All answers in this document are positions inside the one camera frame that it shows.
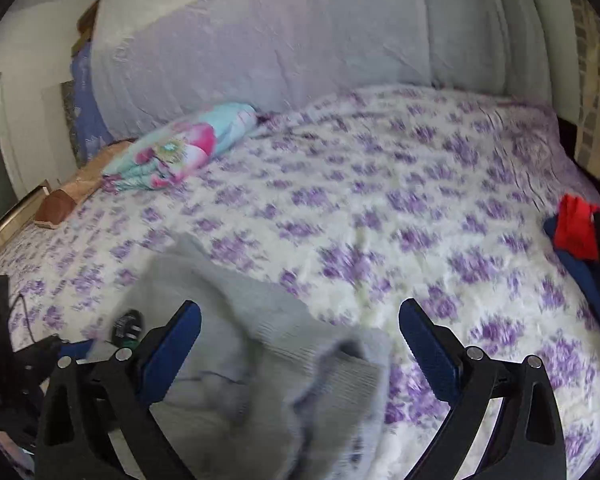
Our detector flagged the red garment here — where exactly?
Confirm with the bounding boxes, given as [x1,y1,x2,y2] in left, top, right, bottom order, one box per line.
[553,194,600,262]

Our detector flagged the folded turquoise floral blanket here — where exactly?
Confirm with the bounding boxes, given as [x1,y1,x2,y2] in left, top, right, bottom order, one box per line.
[102,103,258,193]

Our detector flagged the grey sweatpants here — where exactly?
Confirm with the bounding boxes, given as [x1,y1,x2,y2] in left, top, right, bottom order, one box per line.
[117,234,390,479]

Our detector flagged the blue patterned cloth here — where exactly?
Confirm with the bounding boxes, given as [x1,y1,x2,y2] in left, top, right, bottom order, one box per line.
[69,42,114,167]

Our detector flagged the purple floral bedspread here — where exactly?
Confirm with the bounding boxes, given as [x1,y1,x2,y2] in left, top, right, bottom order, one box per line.
[0,86,600,479]

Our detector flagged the white lace headboard cover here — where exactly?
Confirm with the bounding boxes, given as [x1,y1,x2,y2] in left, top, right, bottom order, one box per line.
[91,0,552,138]

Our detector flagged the blue garment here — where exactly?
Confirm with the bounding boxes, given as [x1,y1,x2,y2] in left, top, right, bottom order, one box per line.
[543,213,600,331]

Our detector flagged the brown checkered curtain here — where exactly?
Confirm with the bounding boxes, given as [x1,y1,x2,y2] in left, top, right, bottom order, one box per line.
[570,0,600,180]

